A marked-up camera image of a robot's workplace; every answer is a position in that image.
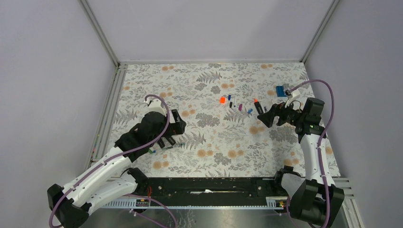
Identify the black highlighter pink cap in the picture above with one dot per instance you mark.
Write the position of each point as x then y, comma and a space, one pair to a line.
171, 141

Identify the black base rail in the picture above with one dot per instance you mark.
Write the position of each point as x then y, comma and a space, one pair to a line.
211, 192

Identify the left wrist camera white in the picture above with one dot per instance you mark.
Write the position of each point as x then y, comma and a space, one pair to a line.
156, 105

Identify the black highlighter orange cap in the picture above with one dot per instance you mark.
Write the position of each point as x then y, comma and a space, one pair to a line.
258, 107

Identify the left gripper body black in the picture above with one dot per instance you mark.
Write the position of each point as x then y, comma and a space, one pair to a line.
175, 128

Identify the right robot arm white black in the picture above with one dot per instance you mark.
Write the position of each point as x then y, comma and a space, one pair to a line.
314, 199

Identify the black highlighter blue cap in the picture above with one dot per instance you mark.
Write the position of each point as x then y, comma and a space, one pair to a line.
161, 143

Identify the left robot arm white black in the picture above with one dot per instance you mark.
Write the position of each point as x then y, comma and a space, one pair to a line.
110, 178

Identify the blue box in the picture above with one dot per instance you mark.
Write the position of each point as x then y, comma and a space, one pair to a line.
283, 90

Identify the floral patterned table mat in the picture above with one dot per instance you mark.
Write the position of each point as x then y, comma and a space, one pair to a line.
219, 141

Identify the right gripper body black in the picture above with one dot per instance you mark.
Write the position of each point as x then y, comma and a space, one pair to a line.
286, 114

